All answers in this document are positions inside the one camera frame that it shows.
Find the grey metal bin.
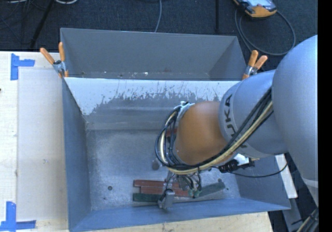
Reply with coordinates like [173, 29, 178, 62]
[60, 28, 292, 232]

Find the dark green flat block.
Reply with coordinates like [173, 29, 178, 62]
[193, 182, 226, 198]
[132, 193, 162, 203]

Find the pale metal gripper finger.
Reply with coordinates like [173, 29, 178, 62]
[157, 193, 168, 209]
[164, 190, 176, 210]

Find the pale wood board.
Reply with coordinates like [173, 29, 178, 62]
[16, 66, 69, 224]

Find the red-brown flat block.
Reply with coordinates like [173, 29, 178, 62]
[133, 179, 168, 188]
[140, 182, 190, 197]

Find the black cylinder on white bracket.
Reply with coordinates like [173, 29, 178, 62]
[218, 154, 256, 174]

